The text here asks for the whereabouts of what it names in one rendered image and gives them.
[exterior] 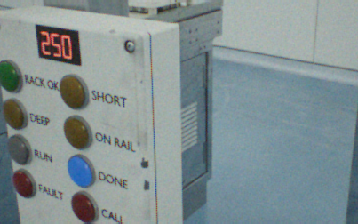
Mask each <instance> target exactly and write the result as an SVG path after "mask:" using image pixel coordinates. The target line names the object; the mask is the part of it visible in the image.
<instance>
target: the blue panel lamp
mask: <svg viewBox="0 0 358 224"><path fill-rule="evenodd" d="M68 173H69V177H70V178H71V179H72V181H73V182H74V183H75V184H77V185H78V186H88V185H89V184H90V183H91V170H90V169H89V167H88V165H87V164H86V162H85V161H84V160H82V159H81V158H78V157H74V158H72V159H71V160H70V161H69V163H68Z"/></svg>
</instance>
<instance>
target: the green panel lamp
mask: <svg viewBox="0 0 358 224"><path fill-rule="evenodd" d="M0 85H1V86H3V88H4V89H5V90H6V91H15V90H16V89H17V86H18V77H17V73H16V72H15V70H14V68H13V67H12V65H10V63H7V62H2V63H1V64H0Z"/></svg>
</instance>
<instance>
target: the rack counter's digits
mask: <svg viewBox="0 0 358 224"><path fill-rule="evenodd" d="M39 32H40V37H41V49H42V54H44V55H48V56H54V57H58V58H62V59H68V60H73V53H72V45H71V36H67V35H62V34H59V33H51V32H47V31H42V30H39Z"/></svg>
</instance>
